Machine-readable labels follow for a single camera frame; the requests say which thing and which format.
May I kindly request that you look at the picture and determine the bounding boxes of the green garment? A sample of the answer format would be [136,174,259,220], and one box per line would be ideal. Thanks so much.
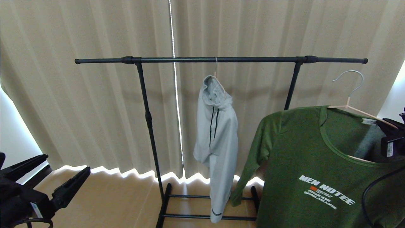
[230,106,405,228]

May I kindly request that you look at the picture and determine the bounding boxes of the black clothes rack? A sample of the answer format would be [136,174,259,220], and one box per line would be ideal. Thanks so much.
[74,55,369,228]

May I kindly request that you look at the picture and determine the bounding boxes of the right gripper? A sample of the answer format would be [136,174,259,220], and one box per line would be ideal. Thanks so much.
[381,135,405,158]

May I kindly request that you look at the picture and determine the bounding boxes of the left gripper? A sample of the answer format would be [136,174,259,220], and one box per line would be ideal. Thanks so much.
[0,154,91,228]

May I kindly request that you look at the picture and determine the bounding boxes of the pale grey shorts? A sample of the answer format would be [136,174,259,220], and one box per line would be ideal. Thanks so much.
[193,75,239,224]

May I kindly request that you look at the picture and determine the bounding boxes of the pink clothes hanger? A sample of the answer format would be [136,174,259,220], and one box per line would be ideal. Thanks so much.
[327,70,400,164]
[213,56,227,97]

